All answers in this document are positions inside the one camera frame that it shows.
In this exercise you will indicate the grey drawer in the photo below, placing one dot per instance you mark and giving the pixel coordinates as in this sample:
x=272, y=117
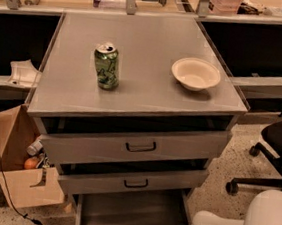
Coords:
x=107, y=147
x=164, y=207
x=128, y=182

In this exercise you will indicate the black office chair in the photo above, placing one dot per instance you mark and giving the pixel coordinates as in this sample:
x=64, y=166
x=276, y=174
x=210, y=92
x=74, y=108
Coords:
x=272, y=135

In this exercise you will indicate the brown cardboard box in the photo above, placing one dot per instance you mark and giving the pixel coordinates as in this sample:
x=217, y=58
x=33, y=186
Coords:
x=24, y=188

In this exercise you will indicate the grey bottom drawer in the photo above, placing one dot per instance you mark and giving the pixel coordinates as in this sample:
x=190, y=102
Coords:
x=164, y=207

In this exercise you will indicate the grey middle drawer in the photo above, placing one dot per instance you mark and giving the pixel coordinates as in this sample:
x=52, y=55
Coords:
x=128, y=182

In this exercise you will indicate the orange fruit in box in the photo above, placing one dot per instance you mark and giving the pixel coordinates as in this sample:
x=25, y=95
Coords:
x=30, y=163

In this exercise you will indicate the white bracket on shelf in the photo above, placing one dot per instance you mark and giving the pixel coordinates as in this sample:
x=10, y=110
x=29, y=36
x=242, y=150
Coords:
x=24, y=74

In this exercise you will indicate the green soda can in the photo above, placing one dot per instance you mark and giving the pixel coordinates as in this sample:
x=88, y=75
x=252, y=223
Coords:
x=106, y=64

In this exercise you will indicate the grey top drawer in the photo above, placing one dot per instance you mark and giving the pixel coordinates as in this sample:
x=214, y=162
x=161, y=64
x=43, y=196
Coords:
x=107, y=147

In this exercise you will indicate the white bottle in box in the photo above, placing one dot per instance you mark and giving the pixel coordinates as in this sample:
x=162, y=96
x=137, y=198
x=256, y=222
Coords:
x=34, y=148

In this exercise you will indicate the pink plastic container stack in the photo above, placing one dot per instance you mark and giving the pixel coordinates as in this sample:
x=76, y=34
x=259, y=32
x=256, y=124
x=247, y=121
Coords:
x=225, y=6

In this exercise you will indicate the white bowl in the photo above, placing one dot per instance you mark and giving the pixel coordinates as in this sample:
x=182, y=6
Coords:
x=195, y=74

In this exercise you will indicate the grey drawer cabinet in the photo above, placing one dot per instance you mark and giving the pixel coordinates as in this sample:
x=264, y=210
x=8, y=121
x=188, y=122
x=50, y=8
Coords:
x=148, y=99

